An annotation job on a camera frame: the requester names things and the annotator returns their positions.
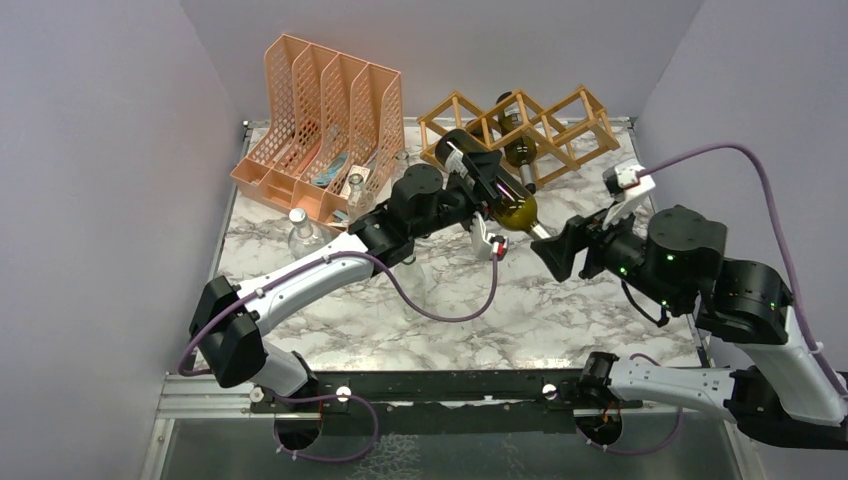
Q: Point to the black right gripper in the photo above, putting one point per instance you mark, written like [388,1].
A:
[559,251]

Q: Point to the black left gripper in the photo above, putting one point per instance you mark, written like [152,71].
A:
[486,167]

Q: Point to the green wine bottle silver foil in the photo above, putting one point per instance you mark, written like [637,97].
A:
[522,151]

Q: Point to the wooden wine rack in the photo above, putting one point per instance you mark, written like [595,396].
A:
[573,130]

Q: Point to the green wine bottle dark neck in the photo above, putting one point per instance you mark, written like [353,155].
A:
[481,131]

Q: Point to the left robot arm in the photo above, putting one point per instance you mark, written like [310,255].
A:
[231,321]

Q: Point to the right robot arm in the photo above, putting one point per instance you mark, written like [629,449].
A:
[783,399]

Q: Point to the clear square glass bottle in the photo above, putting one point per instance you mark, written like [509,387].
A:
[402,161]

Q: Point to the clear glass bottle front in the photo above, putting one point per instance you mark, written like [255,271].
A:
[411,277]

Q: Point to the clear bottle near organizer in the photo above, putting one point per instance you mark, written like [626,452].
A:
[359,201]

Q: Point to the clear round bottle silver cap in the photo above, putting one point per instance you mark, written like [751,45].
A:
[305,237]

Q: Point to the orange plastic file organizer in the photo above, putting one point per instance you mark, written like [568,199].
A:
[330,112]

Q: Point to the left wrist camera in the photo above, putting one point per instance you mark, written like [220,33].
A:
[486,245]

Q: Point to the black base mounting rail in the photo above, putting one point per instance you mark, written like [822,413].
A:
[434,402]

